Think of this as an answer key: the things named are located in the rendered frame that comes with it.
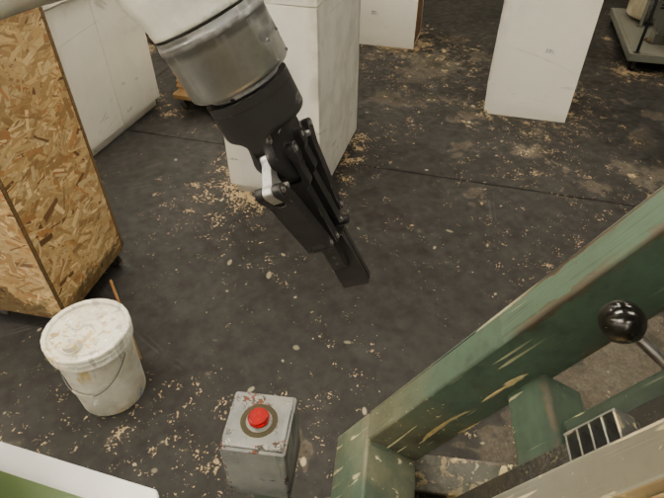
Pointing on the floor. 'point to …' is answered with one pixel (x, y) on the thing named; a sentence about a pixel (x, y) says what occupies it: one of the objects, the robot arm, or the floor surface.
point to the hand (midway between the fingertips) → (344, 258)
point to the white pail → (97, 354)
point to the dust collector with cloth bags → (640, 31)
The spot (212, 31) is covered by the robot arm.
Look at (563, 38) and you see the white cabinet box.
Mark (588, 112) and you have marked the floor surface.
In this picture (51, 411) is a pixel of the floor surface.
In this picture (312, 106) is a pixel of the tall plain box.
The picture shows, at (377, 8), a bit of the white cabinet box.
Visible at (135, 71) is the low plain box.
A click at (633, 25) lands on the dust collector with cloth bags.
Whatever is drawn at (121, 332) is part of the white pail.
